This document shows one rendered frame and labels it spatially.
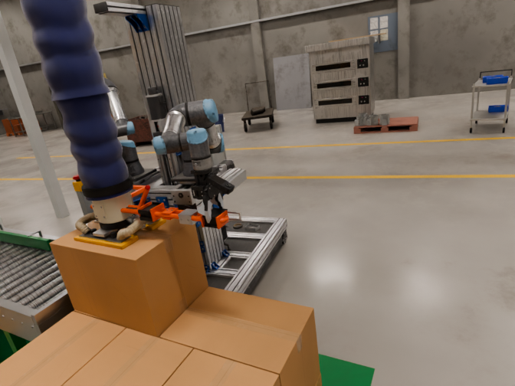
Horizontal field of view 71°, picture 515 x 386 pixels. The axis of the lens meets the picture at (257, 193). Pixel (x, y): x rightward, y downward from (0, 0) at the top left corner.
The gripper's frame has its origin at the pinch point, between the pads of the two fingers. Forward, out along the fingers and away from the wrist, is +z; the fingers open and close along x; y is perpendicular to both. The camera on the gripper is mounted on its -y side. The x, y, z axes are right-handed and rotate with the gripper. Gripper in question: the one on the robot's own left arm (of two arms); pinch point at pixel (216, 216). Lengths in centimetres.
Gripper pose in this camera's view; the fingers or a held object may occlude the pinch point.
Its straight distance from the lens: 147.0
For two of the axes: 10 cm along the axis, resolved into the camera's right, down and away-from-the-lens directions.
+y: -8.7, -0.5, 4.9
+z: 1.4, 9.3, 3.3
